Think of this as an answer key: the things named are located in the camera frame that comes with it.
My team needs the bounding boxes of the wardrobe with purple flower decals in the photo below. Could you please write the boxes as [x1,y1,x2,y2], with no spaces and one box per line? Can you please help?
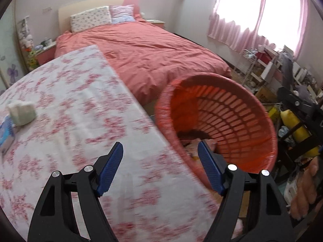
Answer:
[0,0,28,91]

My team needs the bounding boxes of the hanging plush toys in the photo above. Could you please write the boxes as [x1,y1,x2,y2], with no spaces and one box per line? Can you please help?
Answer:
[16,18,38,71]

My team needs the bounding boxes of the person's right hand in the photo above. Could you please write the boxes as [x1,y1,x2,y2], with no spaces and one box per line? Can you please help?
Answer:
[290,156,320,220]

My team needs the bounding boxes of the yellow plastic bottle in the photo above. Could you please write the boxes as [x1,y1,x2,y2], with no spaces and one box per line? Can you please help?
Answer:
[280,109,318,158]

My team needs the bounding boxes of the beige nightstand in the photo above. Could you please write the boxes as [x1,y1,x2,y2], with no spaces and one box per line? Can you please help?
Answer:
[146,19,166,31]

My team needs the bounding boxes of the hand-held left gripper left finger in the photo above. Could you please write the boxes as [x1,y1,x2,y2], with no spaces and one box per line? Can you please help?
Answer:
[27,142,124,242]

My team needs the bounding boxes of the cluttered storage shelf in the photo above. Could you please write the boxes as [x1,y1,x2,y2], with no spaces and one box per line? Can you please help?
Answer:
[252,44,323,101]

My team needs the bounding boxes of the red plastic basket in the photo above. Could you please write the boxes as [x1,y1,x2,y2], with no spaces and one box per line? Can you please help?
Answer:
[154,72,278,189]

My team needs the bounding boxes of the crumpled white paper wad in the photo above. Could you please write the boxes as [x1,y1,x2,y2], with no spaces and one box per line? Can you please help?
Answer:
[5,100,37,126]

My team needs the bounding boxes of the pink floral tablecloth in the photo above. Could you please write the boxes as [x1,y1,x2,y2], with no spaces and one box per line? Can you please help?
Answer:
[0,45,243,242]

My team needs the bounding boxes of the blue white tissue packet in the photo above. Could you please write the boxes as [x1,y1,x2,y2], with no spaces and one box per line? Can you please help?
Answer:
[0,116,16,157]

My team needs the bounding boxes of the pink nightstand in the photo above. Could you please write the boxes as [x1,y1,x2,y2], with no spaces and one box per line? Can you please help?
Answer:
[34,43,56,66]

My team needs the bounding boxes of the pink window curtain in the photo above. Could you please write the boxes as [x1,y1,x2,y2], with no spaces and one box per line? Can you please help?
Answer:
[256,0,309,56]
[207,0,268,52]

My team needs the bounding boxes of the bed with pink duvet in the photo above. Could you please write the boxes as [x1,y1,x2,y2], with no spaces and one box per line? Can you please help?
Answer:
[54,21,231,106]

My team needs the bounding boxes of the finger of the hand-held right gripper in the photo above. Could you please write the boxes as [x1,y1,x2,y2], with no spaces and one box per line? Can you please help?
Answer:
[278,123,323,162]
[278,87,323,128]

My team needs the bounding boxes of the white wire rack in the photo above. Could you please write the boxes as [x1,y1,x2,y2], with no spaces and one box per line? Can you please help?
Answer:
[232,49,258,86]

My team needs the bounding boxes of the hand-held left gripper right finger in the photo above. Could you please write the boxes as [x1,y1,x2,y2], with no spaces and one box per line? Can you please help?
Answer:
[197,141,296,242]

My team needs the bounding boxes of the beige headboard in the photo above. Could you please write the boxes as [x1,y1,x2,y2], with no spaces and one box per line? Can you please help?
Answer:
[58,0,142,32]

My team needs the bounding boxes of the pink striped pillow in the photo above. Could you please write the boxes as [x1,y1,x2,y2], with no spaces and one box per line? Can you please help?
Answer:
[110,4,135,24]

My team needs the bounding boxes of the white floral pillow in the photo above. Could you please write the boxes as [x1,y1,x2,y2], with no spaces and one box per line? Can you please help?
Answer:
[70,6,113,33]

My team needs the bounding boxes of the cardboard box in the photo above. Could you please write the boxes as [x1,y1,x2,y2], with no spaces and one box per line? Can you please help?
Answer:
[255,86,277,103]

